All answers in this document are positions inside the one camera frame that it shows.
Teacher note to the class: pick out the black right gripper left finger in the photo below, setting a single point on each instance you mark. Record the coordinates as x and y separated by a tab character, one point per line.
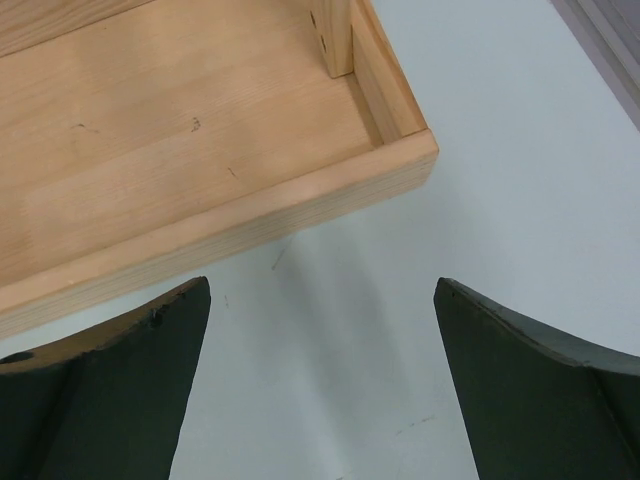
107	402

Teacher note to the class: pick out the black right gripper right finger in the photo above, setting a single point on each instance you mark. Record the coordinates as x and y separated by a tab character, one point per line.
537	402

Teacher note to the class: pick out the wooden clothes rack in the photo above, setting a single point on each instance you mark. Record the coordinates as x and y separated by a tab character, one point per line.
143	139

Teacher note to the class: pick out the grey aluminium frame post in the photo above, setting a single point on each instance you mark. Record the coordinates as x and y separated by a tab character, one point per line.
608	32

